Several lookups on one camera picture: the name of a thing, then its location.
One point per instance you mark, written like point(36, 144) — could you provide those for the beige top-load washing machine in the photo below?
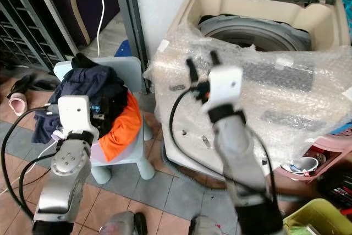
point(203, 4)

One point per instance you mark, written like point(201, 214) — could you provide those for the dark grey door frame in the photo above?
point(125, 15)

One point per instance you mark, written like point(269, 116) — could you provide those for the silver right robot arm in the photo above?
point(239, 158)

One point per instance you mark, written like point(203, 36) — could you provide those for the pale blue plastic stool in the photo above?
point(132, 72)

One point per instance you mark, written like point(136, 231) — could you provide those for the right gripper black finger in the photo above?
point(214, 58)
point(192, 71)

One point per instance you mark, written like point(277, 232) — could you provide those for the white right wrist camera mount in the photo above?
point(224, 83)

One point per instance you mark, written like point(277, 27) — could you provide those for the clear bubble wrap sheet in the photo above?
point(297, 103)

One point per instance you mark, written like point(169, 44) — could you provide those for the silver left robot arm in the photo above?
point(58, 191)

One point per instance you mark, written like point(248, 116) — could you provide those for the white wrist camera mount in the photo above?
point(224, 83)
point(77, 115)

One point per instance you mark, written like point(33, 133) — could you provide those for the orange garment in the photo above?
point(124, 130)

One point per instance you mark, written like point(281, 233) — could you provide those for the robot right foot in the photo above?
point(206, 227)

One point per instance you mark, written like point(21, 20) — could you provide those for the navy blue garment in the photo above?
point(88, 83)

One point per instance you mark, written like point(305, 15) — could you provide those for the black garment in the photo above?
point(84, 61)

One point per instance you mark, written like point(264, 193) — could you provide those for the black slipper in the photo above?
point(43, 84)
point(22, 83)

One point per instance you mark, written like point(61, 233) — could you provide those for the small blue object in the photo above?
point(122, 49)

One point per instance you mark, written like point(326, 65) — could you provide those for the white cup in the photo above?
point(302, 164)

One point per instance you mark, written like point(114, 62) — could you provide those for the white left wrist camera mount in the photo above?
point(77, 115)

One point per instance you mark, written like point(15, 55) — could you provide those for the dark metal door grille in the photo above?
point(16, 20)

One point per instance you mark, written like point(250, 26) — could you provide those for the yellow-green plastic bin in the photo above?
point(319, 213)

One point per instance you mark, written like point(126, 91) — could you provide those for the pink slipper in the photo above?
point(17, 104)

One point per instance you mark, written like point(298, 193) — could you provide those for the black crate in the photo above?
point(335, 188)

